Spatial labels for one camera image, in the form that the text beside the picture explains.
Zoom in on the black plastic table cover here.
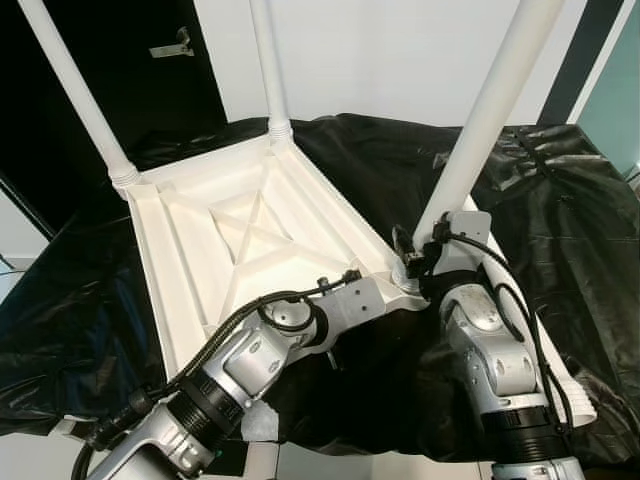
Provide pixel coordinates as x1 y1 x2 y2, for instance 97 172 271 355
0 112 640 466

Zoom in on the green glass panel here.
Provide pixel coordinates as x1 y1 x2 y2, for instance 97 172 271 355
575 0 640 181

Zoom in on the black door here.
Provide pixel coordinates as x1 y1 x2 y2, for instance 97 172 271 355
0 0 226 236

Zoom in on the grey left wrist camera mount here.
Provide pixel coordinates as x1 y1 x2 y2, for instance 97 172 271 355
320 275 386 341

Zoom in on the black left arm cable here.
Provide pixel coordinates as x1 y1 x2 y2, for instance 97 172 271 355
75 268 361 480

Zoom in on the black frame post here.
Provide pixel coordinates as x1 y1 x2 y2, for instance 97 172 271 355
540 0 626 126

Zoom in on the silver door handle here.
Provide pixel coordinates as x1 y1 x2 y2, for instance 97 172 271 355
150 28 196 59

